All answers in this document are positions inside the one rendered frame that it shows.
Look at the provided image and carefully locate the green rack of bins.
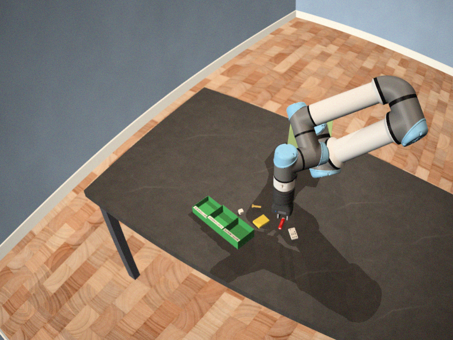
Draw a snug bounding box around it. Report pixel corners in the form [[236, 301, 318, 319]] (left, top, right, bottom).
[[192, 196, 254, 249]]

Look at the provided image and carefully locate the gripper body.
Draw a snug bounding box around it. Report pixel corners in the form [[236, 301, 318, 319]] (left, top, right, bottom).
[[271, 173, 298, 217]]

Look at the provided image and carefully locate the white domino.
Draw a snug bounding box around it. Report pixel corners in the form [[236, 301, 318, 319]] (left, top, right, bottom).
[[288, 228, 298, 240]]

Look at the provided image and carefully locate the yellow rectangular pad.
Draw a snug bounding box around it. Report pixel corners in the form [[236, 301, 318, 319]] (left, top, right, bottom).
[[253, 215, 270, 228]]

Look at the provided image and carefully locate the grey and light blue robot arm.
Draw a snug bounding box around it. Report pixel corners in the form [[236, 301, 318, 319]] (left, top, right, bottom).
[[274, 75, 428, 183]]

